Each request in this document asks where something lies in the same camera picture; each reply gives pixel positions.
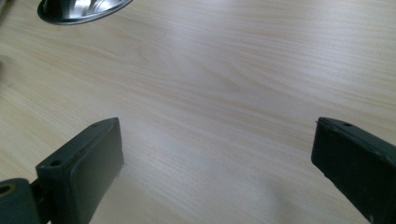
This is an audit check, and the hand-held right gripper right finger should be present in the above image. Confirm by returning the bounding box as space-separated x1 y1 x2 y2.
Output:
310 117 396 224

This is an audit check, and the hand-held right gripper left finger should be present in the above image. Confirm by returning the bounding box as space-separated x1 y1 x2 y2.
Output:
35 117 125 224

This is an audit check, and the stainless steel bowl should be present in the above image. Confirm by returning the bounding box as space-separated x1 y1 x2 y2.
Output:
36 0 134 26

